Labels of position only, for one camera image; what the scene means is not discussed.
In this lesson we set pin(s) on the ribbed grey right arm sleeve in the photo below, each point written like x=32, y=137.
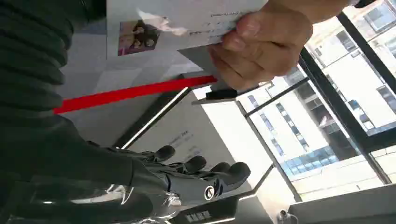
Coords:
x=28, y=55

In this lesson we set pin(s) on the red strip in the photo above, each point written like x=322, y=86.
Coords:
x=130, y=92

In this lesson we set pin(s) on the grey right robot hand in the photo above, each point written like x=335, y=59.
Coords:
x=92, y=173

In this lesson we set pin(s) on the black window frame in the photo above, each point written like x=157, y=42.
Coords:
x=349, y=105

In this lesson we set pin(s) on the person's hand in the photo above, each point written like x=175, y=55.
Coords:
x=263, y=49

